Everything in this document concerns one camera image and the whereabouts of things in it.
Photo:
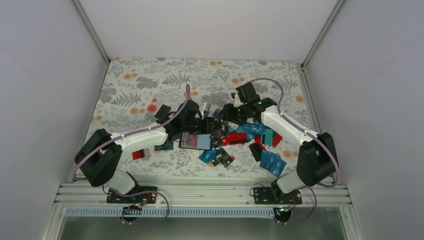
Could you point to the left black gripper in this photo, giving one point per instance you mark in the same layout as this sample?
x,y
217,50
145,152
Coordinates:
x,y
206,125

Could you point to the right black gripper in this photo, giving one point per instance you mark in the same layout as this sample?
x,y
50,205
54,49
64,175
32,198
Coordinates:
x,y
228,115

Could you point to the black card holder wallet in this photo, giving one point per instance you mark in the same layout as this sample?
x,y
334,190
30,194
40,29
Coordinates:
x,y
195,141

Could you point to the black logo card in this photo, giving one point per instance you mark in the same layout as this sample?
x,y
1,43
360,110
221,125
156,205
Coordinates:
x,y
220,128

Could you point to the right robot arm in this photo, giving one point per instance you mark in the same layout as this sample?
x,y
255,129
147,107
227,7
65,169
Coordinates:
x,y
317,157

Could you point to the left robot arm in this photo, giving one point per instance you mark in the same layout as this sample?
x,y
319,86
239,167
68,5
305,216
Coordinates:
x,y
99,157

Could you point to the black card upper left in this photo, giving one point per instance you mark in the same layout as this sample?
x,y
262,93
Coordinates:
x,y
163,112

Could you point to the translucent red dot card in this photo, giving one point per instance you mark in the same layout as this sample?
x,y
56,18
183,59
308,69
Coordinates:
x,y
153,106

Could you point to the teal card centre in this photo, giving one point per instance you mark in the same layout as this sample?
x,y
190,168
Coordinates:
x,y
267,138

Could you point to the red VIP card centre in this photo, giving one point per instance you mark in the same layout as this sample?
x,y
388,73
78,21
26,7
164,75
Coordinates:
x,y
234,138

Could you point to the black card right side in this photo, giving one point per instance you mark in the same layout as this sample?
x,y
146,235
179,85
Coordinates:
x,y
256,150

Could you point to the blue card lower centre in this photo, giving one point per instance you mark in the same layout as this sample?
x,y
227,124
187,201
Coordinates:
x,y
208,155

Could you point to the black card pair front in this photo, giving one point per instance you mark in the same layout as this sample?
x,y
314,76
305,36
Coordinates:
x,y
222,157

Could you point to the red card left side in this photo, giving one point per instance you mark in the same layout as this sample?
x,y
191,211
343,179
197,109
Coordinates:
x,y
138,154

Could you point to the blue card fan right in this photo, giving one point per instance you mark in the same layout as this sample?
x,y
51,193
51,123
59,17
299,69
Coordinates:
x,y
272,162

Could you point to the floral patterned table mat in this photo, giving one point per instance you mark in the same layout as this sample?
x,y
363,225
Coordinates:
x,y
132,82

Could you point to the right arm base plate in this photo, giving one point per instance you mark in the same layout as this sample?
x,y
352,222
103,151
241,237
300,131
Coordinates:
x,y
275,196

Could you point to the aluminium rail frame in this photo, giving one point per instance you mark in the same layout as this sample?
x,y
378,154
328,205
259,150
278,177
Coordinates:
x,y
208,197

